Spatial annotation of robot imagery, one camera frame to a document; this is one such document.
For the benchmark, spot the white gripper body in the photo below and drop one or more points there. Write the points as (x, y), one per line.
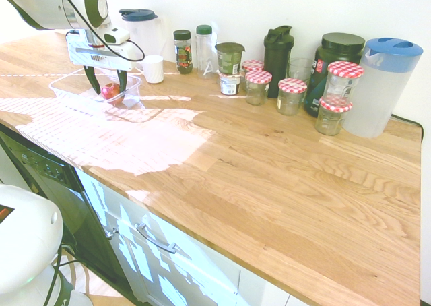
(101, 56)

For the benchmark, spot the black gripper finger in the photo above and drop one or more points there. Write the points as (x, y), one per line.
(92, 80)
(122, 83)

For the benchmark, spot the red apple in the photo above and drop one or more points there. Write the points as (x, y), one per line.
(109, 91)

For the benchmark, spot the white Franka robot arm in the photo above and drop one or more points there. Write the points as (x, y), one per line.
(40, 6)

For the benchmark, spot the clear plastic container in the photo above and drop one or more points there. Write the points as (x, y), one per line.
(133, 90)

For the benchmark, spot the white ribbed mug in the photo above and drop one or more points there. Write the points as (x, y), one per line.
(153, 69)

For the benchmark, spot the clear pitcher dark blue lid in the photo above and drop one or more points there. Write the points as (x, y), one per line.
(146, 33)

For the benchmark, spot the spice jar black lid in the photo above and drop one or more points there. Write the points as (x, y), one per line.
(182, 55)

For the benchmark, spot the clear bottle green cap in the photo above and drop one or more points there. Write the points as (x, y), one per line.
(205, 53)

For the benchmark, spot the small white yogurt cup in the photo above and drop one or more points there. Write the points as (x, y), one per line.
(230, 84)

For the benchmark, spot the green yogurt cup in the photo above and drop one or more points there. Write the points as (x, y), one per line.
(229, 59)

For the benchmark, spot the glass jar red checked lid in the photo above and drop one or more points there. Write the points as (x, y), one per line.
(331, 119)
(343, 82)
(252, 65)
(291, 97)
(258, 88)

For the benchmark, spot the black dishwasher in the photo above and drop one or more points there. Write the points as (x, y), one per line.
(77, 211)

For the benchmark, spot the silver cabinet knob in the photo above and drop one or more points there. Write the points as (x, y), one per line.
(111, 234)

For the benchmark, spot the black shaker bottle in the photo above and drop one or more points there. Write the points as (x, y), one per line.
(277, 55)

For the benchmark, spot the clear drinking glass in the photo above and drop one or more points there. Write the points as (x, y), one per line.
(300, 68)

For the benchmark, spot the white cabinet drawer front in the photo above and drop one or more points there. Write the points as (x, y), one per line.
(188, 272)

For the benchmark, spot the black protein powder tub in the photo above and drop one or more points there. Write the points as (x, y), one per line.
(341, 48)

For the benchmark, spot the white pitcher light blue lid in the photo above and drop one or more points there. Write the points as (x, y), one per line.
(380, 90)

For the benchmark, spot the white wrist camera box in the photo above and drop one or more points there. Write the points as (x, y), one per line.
(116, 36)

